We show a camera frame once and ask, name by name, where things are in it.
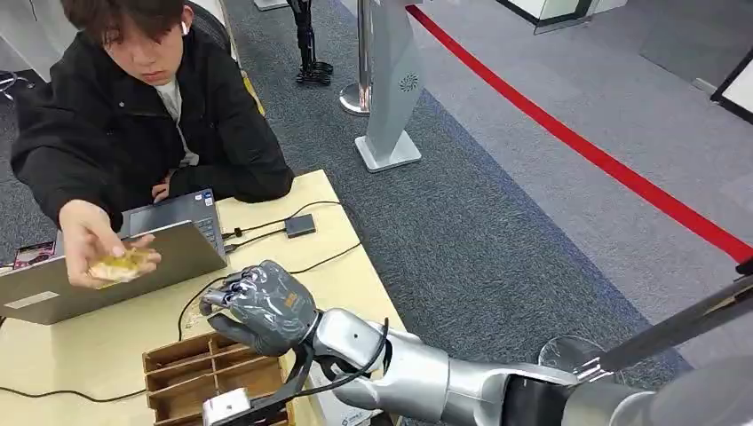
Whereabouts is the black framed white board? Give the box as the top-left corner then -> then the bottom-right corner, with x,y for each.
709,49 -> 753,126

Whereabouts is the person's right hand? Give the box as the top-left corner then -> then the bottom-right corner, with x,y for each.
59,200 -> 162,289

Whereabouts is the person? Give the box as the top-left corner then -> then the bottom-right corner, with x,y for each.
10,0 -> 296,289

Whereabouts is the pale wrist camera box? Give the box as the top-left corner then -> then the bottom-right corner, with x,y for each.
202,388 -> 253,426

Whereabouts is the black adapter hub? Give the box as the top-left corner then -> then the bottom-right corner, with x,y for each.
284,214 -> 318,240

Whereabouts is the phone with pink case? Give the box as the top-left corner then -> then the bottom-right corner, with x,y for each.
12,241 -> 58,271

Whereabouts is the white cabinet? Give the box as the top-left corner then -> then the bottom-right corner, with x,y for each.
0,0 -> 79,83

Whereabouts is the grey laptop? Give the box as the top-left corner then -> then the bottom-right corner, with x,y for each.
0,187 -> 229,327

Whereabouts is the chrome stanchion post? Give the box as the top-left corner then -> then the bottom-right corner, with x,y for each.
339,0 -> 376,117

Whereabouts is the dark stanchion with round base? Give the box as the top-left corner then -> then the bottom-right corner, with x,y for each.
536,258 -> 753,386

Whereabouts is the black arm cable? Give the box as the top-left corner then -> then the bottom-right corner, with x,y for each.
294,317 -> 392,402

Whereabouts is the silver kiosk stand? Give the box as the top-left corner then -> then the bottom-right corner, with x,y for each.
353,0 -> 428,174

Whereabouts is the person's left hand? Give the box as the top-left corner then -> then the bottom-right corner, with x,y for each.
151,173 -> 173,205

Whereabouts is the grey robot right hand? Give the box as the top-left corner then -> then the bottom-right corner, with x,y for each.
198,260 -> 322,358

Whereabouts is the yellow printed card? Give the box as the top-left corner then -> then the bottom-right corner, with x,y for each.
88,247 -> 156,290

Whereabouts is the black camera bracket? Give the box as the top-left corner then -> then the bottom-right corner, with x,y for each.
234,343 -> 319,426

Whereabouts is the chrome chair base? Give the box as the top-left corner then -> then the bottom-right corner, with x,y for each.
0,69 -> 36,103

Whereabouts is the wooden divided card box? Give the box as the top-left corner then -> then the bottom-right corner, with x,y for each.
142,330 -> 296,426

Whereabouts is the red floor tape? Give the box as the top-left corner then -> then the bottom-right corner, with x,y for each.
405,4 -> 753,264

